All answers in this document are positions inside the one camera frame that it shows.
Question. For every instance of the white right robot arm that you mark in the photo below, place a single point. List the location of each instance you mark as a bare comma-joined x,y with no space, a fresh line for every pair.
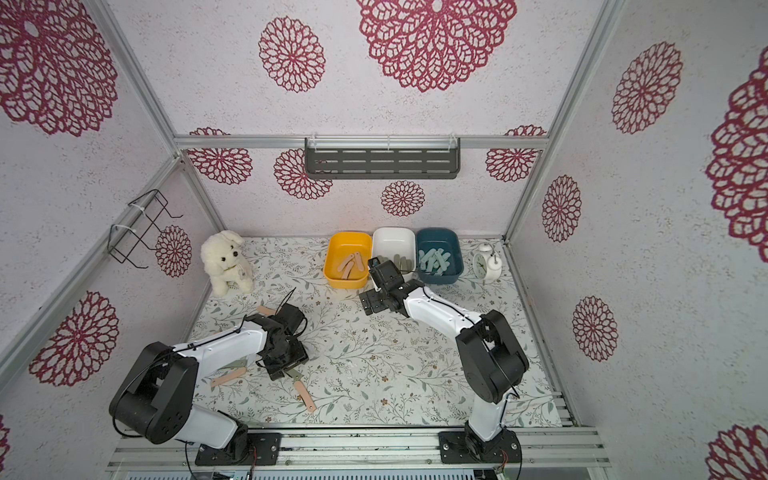
493,360

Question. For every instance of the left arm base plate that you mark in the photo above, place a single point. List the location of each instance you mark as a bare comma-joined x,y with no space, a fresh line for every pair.
252,449

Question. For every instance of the white plush dog toy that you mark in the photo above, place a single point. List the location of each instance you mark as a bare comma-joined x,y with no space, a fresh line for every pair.
225,264

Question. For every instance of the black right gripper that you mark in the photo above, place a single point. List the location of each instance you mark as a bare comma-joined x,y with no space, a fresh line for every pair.
372,300

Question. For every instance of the white alarm clock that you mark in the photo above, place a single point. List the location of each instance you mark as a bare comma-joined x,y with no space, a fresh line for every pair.
486,263

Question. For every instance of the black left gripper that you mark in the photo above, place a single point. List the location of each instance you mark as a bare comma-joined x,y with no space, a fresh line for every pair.
301,356

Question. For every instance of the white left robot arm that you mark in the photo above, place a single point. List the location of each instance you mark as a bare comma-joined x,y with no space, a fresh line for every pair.
156,399

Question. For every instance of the black wire wall rack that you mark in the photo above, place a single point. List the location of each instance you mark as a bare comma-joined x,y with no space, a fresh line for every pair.
124,239

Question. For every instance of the grey wall shelf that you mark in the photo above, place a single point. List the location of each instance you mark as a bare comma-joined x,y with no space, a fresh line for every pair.
388,159

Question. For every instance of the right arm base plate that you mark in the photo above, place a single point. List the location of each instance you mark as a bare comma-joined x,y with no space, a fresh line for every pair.
463,447

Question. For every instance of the white storage box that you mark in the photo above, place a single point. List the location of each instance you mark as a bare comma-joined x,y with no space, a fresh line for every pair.
388,241

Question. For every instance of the dark teal storage box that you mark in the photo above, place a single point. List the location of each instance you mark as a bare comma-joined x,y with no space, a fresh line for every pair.
436,238

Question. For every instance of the yellow storage box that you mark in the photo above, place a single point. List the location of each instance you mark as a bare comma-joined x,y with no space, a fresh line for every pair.
342,244

